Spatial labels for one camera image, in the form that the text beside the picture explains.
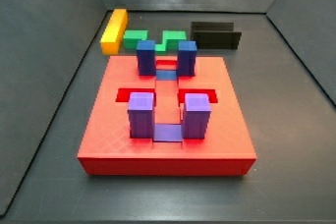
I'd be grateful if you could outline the blue U-shaped block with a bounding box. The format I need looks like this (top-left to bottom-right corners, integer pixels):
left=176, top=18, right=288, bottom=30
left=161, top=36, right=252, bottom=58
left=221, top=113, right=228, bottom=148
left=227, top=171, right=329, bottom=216
left=136, top=40, right=197, bottom=77

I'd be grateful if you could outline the black angled bracket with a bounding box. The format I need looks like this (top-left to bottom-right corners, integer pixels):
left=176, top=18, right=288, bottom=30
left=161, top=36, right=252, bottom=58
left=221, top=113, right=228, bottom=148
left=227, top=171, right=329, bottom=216
left=191, top=22, right=241, bottom=50

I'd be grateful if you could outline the purple U-shaped block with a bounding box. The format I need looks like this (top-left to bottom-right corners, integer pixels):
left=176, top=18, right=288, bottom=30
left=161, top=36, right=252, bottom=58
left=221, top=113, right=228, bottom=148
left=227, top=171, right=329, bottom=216
left=127, top=92, right=211, bottom=142

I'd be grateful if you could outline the yellow rectangular block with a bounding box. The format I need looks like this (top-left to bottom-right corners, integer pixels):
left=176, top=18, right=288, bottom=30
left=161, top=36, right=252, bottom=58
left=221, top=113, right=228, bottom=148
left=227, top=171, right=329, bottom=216
left=100, top=9, right=128, bottom=55

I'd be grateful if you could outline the red slotted board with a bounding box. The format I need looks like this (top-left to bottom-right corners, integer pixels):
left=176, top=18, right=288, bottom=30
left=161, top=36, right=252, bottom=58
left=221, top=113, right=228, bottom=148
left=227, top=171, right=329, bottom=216
left=77, top=56, right=257, bottom=176

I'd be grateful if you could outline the green U-shaped block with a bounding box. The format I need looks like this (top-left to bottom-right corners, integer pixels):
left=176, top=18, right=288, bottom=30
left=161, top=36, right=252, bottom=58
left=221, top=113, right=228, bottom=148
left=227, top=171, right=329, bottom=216
left=123, top=29, right=187, bottom=53

